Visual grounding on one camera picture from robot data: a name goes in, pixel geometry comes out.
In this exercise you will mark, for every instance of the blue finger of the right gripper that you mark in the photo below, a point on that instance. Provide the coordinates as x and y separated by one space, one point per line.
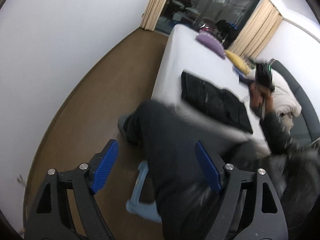
242 78

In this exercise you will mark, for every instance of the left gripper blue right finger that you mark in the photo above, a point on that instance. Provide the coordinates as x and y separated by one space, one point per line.
212 168

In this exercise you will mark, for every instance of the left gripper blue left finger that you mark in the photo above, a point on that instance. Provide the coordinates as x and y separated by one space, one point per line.
101 164

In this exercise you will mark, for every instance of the black denim pants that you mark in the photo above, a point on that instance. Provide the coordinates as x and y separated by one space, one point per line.
219 104

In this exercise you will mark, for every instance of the person's dark sleeved forearm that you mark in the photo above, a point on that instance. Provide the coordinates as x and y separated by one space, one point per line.
277 136

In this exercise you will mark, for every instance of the person's right hand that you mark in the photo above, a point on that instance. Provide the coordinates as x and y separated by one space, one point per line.
261 101

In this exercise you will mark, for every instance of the yellow cushion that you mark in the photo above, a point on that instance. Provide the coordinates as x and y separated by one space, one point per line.
238 62

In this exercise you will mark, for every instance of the white bolster pillow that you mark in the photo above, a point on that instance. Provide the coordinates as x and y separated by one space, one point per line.
284 101

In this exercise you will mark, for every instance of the right beige curtain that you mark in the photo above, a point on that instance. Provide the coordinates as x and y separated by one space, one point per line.
257 31

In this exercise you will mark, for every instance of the beige curtain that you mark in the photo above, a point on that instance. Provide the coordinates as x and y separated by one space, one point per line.
257 31
152 14

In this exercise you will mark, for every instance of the purple cushion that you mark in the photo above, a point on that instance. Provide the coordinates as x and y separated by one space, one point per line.
211 43

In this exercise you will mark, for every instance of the person's dark trousers legs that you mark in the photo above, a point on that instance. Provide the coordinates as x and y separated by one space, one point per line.
183 197

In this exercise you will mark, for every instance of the light blue slipper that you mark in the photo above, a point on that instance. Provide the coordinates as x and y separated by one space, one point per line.
147 211

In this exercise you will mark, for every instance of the white bed mattress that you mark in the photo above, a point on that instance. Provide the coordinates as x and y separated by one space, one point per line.
183 53

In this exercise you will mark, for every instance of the dark grey headboard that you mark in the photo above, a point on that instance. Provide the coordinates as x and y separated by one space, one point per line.
306 126

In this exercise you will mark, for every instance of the dark glass window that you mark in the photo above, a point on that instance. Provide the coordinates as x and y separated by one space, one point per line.
224 18

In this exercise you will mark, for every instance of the left beige curtain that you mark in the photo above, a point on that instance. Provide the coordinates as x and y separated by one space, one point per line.
152 14

